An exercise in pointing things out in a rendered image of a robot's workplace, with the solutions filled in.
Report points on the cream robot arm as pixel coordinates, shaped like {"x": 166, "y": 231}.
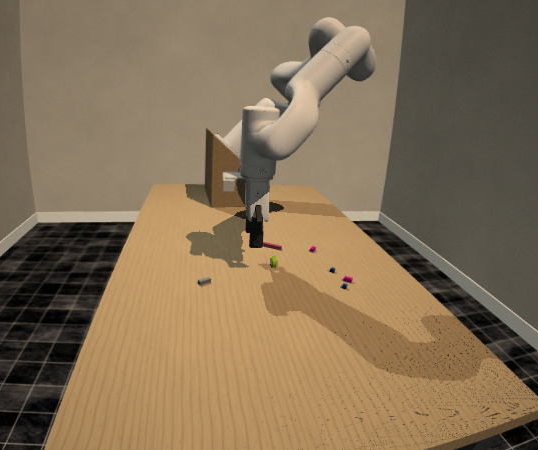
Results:
{"x": 261, "y": 133}

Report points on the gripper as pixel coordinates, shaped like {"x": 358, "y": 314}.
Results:
{"x": 257, "y": 197}

